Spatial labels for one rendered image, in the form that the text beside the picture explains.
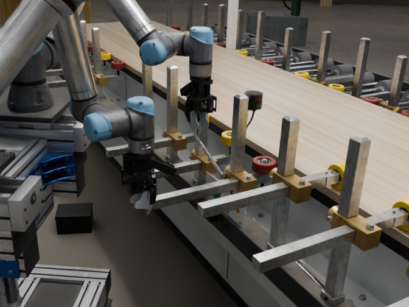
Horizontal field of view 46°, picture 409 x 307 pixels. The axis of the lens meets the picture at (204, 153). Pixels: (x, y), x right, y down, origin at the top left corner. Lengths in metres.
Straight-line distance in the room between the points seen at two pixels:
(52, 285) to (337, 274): 1.31
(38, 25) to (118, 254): 1.79
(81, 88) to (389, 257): 0.98
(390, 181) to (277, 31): 6.79
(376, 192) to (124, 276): 1.46
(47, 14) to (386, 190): 1.08
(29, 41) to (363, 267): 1.13
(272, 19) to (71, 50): 7.06
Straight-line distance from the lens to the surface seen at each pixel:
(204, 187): 1.54
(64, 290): 2.20
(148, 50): 1.45
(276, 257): 1.08
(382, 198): 1.53
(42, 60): 1.71
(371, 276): 1.58
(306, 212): 1.72
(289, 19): 8.29
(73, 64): 1.34
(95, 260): 2.70
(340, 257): 1.31
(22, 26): 1.14
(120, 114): 1.30
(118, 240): 2.84
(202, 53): 1.55
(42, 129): 1.73
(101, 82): 2.87
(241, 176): 1.61
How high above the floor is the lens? 1.59
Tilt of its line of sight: 24 degrees down
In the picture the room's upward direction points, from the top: 2 degrees clockwise
